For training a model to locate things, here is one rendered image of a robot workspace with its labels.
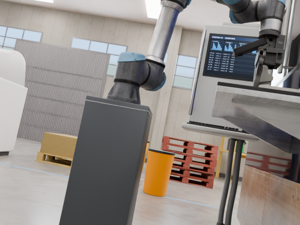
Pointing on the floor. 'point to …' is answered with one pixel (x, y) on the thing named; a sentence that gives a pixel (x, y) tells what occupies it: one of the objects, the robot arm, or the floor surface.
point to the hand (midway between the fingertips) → (254, 87)
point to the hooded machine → (11, 97)
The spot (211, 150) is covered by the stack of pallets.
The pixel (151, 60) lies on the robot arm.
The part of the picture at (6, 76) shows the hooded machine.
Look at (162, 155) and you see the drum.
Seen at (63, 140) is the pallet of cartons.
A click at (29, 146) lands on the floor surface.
